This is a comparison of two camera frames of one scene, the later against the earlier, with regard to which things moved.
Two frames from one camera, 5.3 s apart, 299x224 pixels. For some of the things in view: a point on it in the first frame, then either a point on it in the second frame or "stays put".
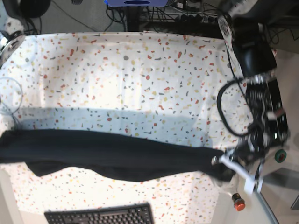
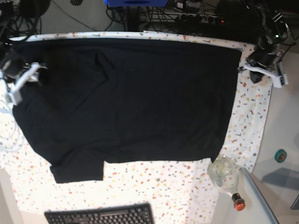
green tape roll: [280, 156] stays put
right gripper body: [248, 153] -> [261, 59]
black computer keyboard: [131, 213] stays put
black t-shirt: [131, 157] -> [106, 101]
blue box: [136, 3] stays put
